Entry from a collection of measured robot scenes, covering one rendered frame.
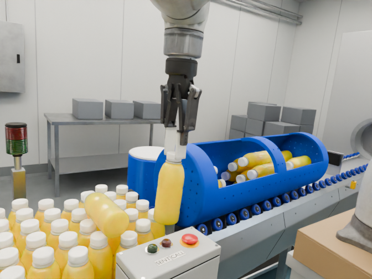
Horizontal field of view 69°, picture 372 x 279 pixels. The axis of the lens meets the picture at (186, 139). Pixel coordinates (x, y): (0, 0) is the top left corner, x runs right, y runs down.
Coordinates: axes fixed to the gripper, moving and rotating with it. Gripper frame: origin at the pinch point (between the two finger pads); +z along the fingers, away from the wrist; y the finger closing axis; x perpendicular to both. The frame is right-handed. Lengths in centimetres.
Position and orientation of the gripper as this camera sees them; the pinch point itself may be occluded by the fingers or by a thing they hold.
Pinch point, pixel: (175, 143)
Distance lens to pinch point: 67.1
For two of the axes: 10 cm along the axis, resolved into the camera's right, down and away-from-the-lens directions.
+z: -0.8, 9.8, 2.0
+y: -6.3, -2.1, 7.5
